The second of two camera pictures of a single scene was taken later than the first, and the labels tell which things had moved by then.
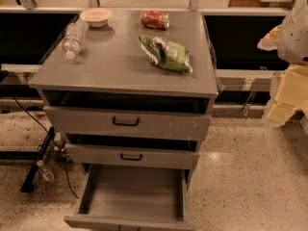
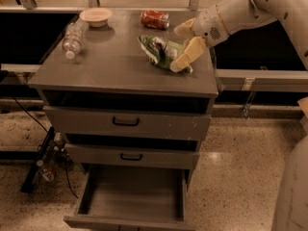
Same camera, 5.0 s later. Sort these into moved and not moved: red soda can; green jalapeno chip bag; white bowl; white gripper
Moved: white gripper
Not moved: red soda can; white bowl; green jalapeno chip bag
